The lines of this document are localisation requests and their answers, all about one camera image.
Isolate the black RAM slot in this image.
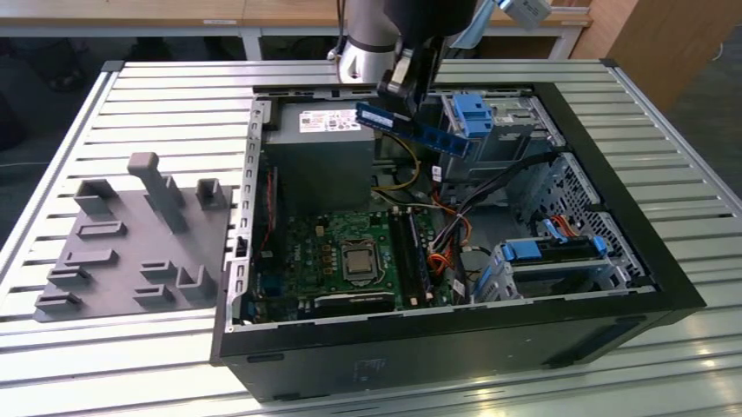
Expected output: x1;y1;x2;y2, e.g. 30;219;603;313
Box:
388;208;419;308

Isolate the yellow wire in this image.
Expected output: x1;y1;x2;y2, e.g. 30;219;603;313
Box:
369;132;421;192

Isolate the wooden desk white frame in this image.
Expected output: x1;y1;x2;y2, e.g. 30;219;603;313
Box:
0;0;592;60

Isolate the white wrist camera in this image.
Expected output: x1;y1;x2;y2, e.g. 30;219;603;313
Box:
497;0;552;31

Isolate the blue drive carrier latch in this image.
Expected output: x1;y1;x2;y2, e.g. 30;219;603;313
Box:
451;93;493;138

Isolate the grey power supply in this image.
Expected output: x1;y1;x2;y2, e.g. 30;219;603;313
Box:
260;102;377;214

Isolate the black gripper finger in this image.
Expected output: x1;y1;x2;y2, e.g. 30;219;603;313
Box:
375;46;420;121
416;37;447;109

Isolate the metal drive cage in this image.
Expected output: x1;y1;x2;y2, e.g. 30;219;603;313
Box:
437;93;567;183

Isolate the black PC case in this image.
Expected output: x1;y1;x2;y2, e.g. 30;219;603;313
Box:
208;81;707;403

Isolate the black cable bundle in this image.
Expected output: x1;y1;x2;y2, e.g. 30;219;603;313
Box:
433;149;567;244

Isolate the green motherboard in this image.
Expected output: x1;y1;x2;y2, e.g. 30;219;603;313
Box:
248;207;459;325

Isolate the wooden cabinet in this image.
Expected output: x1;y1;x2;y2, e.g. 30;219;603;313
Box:
569;0;742;114

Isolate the grey parts rack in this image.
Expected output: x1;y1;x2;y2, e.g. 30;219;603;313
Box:
32;151;243;323

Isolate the blue data cable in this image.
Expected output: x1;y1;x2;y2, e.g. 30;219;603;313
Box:
543;218;568;243

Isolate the black expansion card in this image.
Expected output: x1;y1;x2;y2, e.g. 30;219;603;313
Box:
312;291;395;316

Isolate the hard disk in blue carrier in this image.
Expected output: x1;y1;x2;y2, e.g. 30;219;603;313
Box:
495;234;610;266

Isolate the orange wire bundle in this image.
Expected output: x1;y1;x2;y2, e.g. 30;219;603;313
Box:
427;254;460;275

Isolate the metal disk bay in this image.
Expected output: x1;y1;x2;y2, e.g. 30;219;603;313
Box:
472;236;639;303

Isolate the silver CPU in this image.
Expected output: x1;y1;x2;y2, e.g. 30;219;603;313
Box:
340;247;377;281

